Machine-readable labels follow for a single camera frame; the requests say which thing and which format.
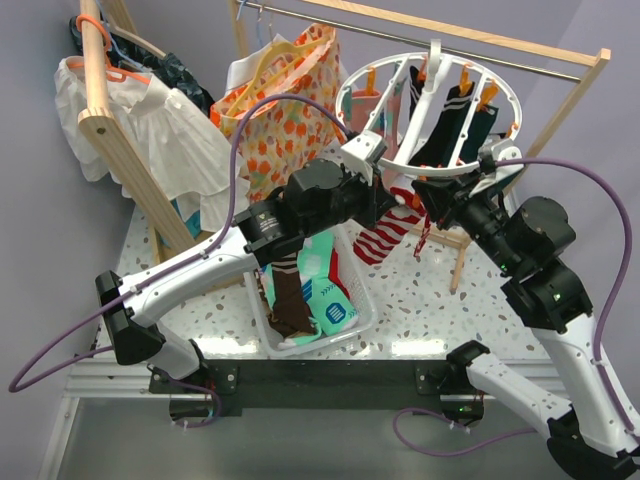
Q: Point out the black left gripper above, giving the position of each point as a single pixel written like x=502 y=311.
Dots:
x=378 y=200

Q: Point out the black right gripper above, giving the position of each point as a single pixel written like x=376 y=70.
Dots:
x=445 y=195

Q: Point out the white round sock hanger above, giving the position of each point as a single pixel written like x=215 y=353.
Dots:
x=442 y=71

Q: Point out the red white striped sock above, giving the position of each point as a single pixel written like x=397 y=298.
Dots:
x=425 y=231

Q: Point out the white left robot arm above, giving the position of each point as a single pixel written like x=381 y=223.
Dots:
x=317 y=197

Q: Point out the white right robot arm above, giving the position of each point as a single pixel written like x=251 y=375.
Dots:
x=585 y=431

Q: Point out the orange plastic hanger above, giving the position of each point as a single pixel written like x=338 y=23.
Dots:
x=113 y=73

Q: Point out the black striped sock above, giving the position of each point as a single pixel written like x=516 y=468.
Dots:
x=417 y=114
x=439 y=146

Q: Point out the white plastic basket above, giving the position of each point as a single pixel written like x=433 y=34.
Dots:
x=353 y=280

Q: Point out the pink patterned sock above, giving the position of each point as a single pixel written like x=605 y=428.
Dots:
x=361 y=106

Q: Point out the mint green sock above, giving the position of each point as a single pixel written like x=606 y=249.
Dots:
x=331 y=309

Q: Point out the brown sock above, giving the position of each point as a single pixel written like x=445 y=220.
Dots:
x=290 y=312

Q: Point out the white ruffled dress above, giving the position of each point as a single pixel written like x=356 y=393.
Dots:
x=186 y=154

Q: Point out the wooden left clothes rack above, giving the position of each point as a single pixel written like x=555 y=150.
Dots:
x=167 y=233

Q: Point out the wooden clothes rack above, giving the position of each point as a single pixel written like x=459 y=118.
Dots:
x=167 y=233
x=594 y=65

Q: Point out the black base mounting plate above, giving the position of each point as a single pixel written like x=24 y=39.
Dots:
x=341 y=385

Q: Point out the wooden right clothes rack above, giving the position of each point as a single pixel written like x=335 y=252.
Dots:
x=594 y=65

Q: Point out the dark patterned garment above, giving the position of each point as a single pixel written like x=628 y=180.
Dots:
x=133 y=56

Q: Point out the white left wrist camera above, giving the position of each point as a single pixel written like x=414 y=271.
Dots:
x=361 y=154

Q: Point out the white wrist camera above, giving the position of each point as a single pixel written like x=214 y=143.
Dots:
x=361 y=154
x=490 y=158

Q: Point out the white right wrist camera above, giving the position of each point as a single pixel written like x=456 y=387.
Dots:
x=490 y=158

